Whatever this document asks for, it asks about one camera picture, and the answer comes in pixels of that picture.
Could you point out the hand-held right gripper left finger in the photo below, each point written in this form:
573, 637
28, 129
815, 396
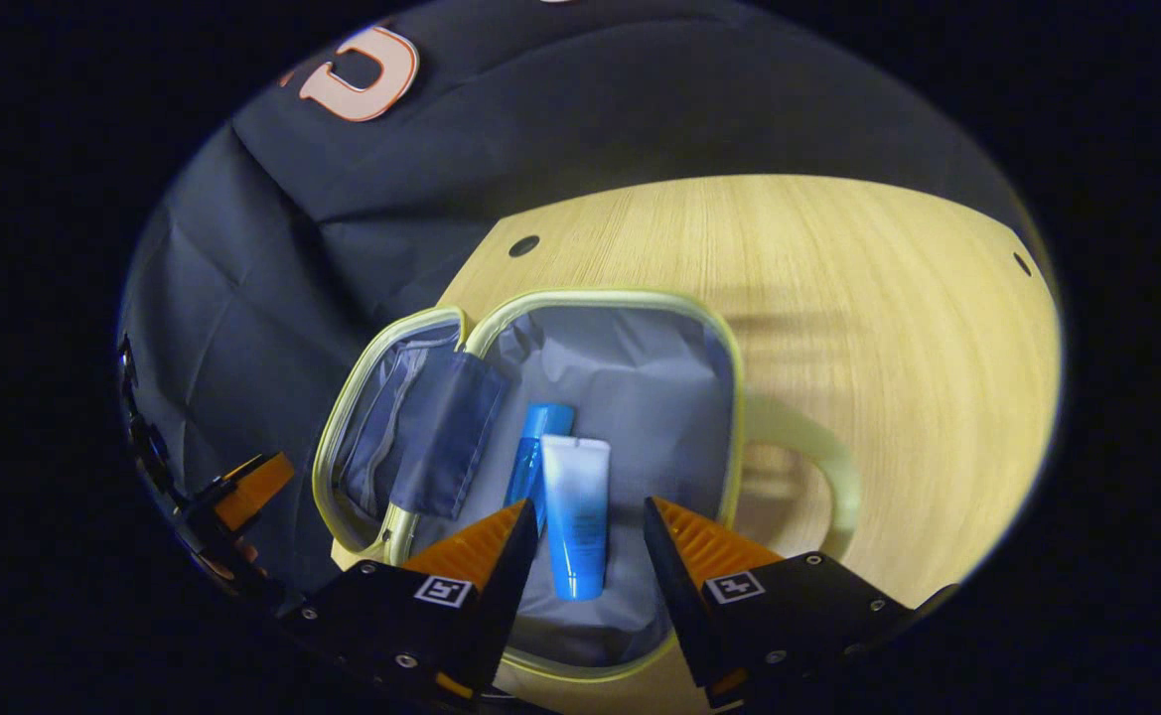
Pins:
506, 596

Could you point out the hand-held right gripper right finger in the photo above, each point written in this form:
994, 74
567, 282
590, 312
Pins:
684, 606

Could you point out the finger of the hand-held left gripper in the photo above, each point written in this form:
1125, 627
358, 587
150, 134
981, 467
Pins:
257, 487

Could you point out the white and blue tube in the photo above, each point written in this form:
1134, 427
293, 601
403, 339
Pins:
577, 516

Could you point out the blue-capped clear bottle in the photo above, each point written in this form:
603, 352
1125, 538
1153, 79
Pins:
535, 437

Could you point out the pale yellow suitcase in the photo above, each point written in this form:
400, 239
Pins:
640, 397

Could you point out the black backdrop cloth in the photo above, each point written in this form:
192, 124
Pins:
590, 119

